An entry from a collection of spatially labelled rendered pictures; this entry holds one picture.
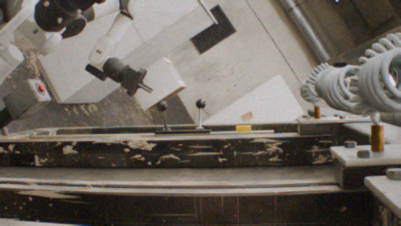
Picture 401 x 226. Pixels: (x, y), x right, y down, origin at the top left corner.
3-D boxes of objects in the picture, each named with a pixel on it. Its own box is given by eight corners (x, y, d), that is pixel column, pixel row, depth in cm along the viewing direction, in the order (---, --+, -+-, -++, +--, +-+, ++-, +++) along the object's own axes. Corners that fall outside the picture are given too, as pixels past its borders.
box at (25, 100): (15, 99, 184) (41, 79, 182) (26, 119, 184) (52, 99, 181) (0, 99, 172) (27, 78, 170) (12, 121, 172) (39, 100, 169)
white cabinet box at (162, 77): (134, 81, 695) (169, 59, 684) (152, 110, 692) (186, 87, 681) (125, 80, 651) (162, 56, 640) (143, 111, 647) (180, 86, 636)
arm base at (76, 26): (33, 16, 141) (46, -9, 137) (58, 18, 152) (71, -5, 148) (51, 41, 137) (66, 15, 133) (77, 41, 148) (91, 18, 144)
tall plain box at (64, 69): (71, 65, 477) (190, -19, 450) (94, 106, 473) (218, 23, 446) (31, 58, 388) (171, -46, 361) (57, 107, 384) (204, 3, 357)
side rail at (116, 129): (64, 150, 182) (62, 127, 181) (308, 146, 166) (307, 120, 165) (58, 152, 176) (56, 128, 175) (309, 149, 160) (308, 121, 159)
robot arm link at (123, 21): (110, 38, 169) (134, 1, 170) (124, 45, 163) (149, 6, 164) (94, 27, 160) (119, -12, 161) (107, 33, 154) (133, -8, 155)
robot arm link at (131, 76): (150, 70, 164) (127, 56, 165) (143, 69, 155) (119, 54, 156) (135, 96, 166) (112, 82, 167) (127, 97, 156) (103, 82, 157)
